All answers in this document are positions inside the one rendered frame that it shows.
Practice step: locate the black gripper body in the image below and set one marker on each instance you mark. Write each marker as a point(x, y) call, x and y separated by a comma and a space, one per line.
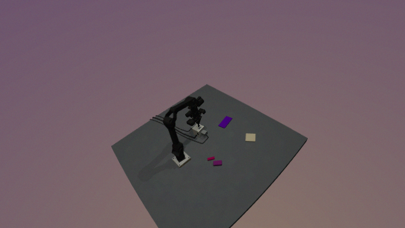
point(195, 115)

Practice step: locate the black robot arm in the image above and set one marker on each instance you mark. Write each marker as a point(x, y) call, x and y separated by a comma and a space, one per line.
point(193, 103)

